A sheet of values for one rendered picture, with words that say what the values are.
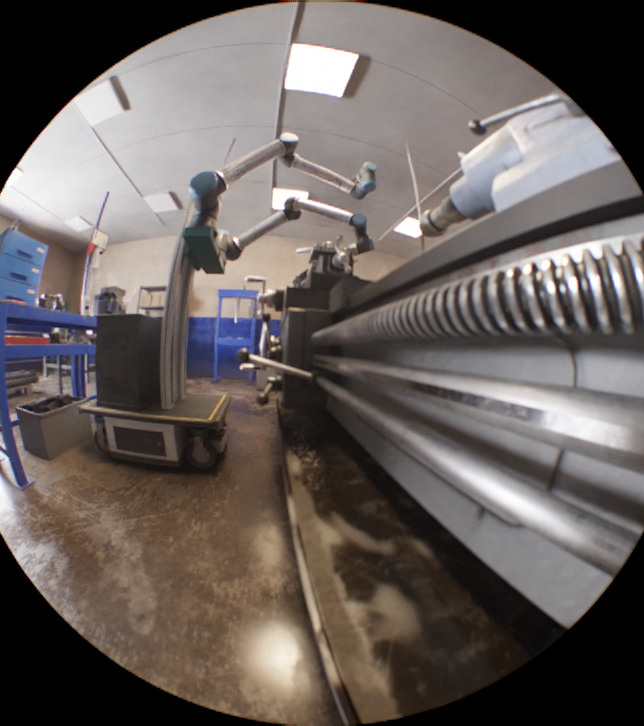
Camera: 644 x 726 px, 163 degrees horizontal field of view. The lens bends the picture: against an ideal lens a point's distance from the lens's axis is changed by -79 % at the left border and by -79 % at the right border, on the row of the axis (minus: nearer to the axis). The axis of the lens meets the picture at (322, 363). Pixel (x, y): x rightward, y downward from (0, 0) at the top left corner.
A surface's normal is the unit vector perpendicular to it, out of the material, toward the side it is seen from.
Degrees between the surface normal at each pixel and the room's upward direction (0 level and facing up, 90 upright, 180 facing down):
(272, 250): 90
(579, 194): 90
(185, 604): 0
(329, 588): 0
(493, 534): 90
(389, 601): 0
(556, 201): 90
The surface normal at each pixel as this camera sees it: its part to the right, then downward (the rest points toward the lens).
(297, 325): 0.22, 0.06
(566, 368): -0.98, -0.04
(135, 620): 0.05, -1.00
